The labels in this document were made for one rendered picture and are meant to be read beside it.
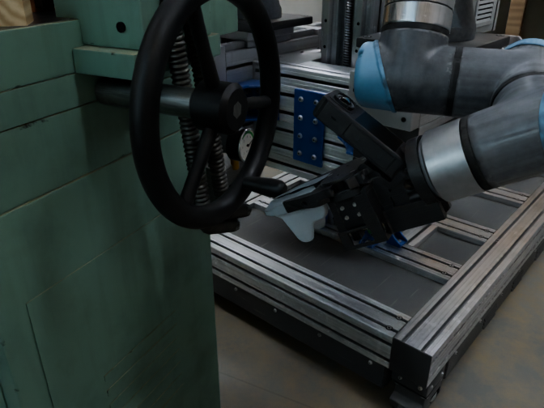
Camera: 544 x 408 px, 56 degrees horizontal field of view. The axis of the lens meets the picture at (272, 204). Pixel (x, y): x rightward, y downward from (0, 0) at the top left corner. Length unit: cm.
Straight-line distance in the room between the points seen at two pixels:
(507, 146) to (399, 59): 16
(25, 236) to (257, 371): 86
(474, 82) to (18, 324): 59
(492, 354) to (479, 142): 110
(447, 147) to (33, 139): 45
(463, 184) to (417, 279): 89
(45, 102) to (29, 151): 6
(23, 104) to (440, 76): 45
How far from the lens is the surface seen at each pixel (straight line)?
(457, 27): 105
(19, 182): 65
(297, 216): 60
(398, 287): 135
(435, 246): 155
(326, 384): 137
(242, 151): 91
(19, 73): 63
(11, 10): 64
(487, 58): 59
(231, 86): 59
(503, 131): 50
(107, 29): 66
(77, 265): 74
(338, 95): 56
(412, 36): 59
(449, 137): 51
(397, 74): 58
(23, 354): 73
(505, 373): 151
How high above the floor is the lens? 98
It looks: 27 degrees down
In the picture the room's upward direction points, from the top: straight up
